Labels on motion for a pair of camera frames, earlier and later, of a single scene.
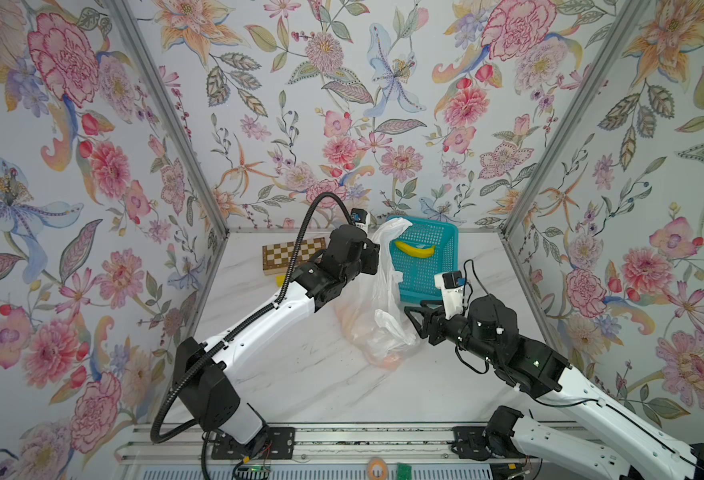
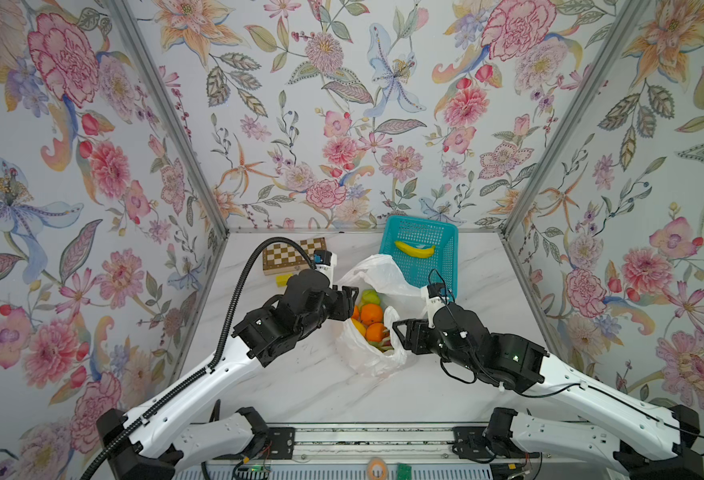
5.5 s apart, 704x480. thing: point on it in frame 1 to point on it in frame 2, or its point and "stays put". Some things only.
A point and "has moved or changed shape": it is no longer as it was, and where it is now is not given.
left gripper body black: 370,258 to 340,301
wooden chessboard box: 277,257 stays put
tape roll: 384,469 stays put
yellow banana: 414,251 stays put
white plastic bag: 370,319 has moved or changed shape
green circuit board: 404,471 stays put
